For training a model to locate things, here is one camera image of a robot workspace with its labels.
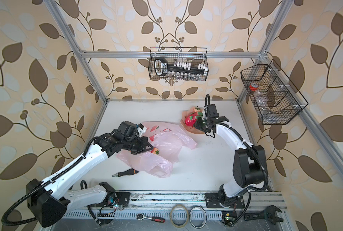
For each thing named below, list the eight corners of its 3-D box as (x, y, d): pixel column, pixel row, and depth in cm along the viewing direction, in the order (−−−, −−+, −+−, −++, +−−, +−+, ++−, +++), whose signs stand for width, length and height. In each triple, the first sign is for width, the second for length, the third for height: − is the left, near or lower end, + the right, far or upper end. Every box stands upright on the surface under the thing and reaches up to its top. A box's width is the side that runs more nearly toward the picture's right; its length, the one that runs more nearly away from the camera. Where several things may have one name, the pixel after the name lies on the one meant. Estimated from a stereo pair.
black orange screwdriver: (113, 177, 84) (111, 176, 82) (113, 172, 85) (112, 171, 83) (138, 173, 85) (137, 172, 83) (138, 169, 87) (137, 167, 85)
